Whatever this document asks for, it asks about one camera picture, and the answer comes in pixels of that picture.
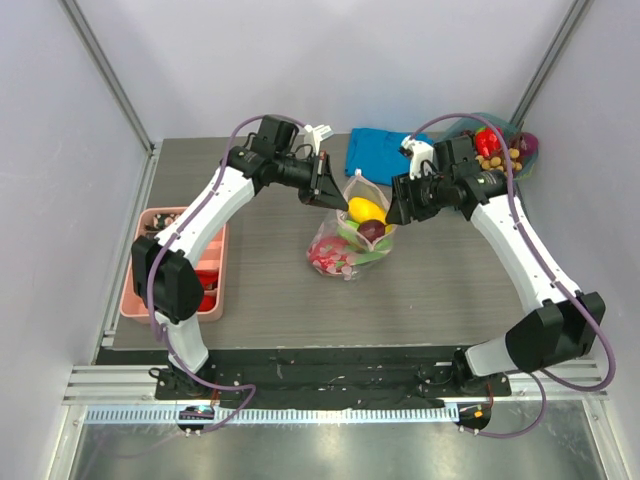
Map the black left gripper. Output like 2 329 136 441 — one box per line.
274 150 348 212

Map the dark purple toy onion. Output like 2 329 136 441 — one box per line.
357 219 386 243

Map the yellow toy mango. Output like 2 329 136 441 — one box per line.
348 196 387 224

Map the green toy cucumber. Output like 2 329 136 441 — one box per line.
337 220 360 243

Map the clear pink-dotted zip bag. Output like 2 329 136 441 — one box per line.
306 170 396 281

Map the pink toy dragon fruit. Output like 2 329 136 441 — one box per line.
307 236 356 276

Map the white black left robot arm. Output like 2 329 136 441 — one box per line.
131 115 346 399

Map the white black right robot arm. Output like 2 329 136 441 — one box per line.
308 135 606 395

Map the blue folded cloth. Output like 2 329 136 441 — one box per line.
345 128 410 186

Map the brown toy longan bunch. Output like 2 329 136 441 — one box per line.
476 148 525 175

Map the teal plastic fruit basket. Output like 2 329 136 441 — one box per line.
442 113 539 181

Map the red toy bell pepper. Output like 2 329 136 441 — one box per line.
474 127 502 158

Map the purple toy eggplant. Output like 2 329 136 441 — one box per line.
513 132 539 157

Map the lower red folded cloth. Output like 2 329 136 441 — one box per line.
198 295 217 313

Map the rose patterned dark cloth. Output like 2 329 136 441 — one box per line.
144 213 180 233

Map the pink plastic divided organizer tray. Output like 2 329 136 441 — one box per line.
119 207 229 324

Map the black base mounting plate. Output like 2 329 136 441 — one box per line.
149 346 511 411

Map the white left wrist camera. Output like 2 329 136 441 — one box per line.
302 124 334 156

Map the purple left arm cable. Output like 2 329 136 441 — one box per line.
147 114 311 391

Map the aluminium frame rail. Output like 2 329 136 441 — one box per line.
63 358 601 404

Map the white slotted cable duct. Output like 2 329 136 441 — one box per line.
85 403 459 425

